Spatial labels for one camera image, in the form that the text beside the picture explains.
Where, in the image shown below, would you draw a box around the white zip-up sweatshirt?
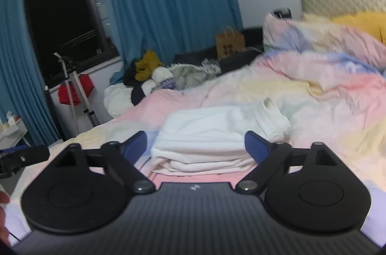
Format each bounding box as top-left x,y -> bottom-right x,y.
151,97 -> 291,176

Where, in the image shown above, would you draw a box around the grey white crumpled clothes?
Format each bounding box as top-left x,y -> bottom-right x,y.
151,59 -> 221,90

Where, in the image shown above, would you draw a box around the person's left hand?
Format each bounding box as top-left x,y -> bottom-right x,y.
0,191 -> 10,247

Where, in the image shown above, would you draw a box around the white dressing table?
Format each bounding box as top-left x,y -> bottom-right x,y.
0,111 -> 31,150

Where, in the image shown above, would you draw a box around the blue left curtain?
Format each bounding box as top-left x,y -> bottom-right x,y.
0,0 -> 59,146

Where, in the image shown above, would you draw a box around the white crumpled bedding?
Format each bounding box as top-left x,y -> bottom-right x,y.
103,83 -> 134,118

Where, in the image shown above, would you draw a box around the dark navy garment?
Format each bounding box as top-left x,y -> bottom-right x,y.
123,59 -> 151,106

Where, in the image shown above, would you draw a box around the red garment on stand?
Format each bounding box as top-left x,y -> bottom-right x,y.
58,74 -> 94,106

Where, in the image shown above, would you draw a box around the silver tripod stand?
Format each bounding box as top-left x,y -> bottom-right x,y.
54,52 -> 100,134

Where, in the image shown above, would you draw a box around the mustard yellow garment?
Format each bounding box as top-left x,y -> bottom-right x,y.
135,50 -> 164,82

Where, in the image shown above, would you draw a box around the pastel tie-dye duvet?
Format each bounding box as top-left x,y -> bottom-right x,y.
1,15 -> 385,254

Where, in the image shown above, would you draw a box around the black bedside bench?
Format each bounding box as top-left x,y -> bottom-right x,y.
172,27 -> 264,74

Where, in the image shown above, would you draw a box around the brown paper bag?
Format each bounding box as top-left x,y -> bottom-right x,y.
215,26 -> 245,61

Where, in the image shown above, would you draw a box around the pastel pillow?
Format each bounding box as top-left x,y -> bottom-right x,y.
262,14 -> 385,70

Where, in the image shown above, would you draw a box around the yellow pillow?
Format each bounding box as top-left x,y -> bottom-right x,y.
331,12 -> 386,44

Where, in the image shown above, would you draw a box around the dark window with frame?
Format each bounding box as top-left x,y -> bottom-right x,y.
24,0 -> 118,88

